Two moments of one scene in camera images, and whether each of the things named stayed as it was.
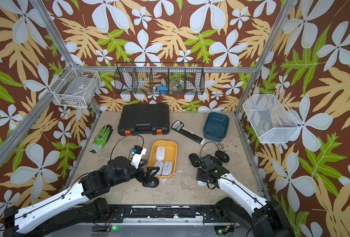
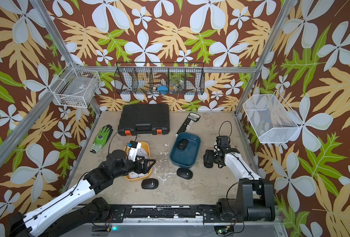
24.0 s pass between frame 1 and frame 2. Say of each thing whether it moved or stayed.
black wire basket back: stayed
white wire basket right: stayed
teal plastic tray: moved
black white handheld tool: moved
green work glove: stayed
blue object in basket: stayed
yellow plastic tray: moved
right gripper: moved
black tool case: stayed
